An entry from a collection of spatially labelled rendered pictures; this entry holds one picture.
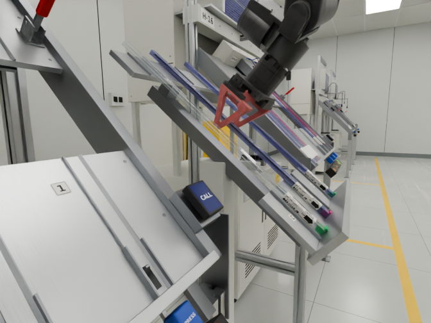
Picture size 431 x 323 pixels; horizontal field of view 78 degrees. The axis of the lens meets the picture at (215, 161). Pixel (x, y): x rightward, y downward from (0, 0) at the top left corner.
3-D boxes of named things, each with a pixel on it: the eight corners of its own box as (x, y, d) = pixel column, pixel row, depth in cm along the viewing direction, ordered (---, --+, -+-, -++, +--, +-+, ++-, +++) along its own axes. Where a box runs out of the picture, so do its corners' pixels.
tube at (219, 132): (321, 232, 42) (326, 228, 41) (321, 236, 40) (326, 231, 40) (126, 46, 54) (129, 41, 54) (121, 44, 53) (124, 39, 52)
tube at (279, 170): (326, 216, 49) (330, 212, 48) (325, 218, 47) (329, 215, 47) (152, 54, 61) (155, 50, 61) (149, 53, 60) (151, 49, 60)
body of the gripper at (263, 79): (229, 80, 47) (256, 43, 44) (248, 86, 56) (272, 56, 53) (255, 104, 46) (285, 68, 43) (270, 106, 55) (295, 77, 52)
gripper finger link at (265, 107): (214, 115, 55) (243, 77, 51) (228, 116, 61) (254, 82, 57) (237, 138, 53) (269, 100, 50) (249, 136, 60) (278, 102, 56)
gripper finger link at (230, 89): (197, 115, 49) (228, 72, 45) (215, 115, 55) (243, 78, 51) (222, 140, 47) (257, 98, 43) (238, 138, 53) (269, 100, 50)
